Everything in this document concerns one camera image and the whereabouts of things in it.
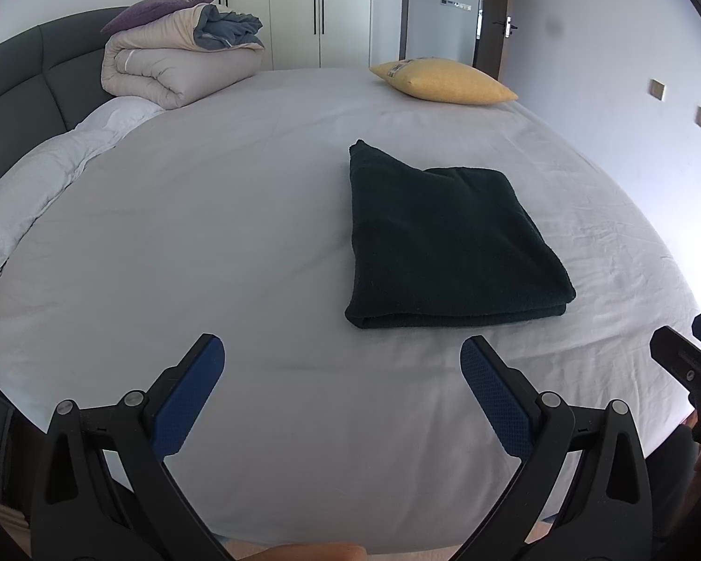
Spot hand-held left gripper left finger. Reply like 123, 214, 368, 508
30, 333, 228, 561

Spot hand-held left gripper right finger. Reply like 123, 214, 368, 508
459, 335, 655, 561

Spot dark green towel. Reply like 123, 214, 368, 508
344, 139, 577, 329

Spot person's dark clothing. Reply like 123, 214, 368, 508
643, 421, 701, 541

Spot bed with white sheet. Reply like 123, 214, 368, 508
0, 67, 701, 546

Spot white pillow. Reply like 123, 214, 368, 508
0, 95, 165, 292

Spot yellow pillow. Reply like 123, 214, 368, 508
369, 57, 520, 106

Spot folded beige and blue quilt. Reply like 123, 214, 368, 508
101, 3, 266, 111

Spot grey padded headboard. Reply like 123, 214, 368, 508
0, 7, 132, 205

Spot purple pillow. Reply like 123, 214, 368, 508
100, 0, 218, 34

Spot white wardrobe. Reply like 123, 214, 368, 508
181, 0, 407, 70

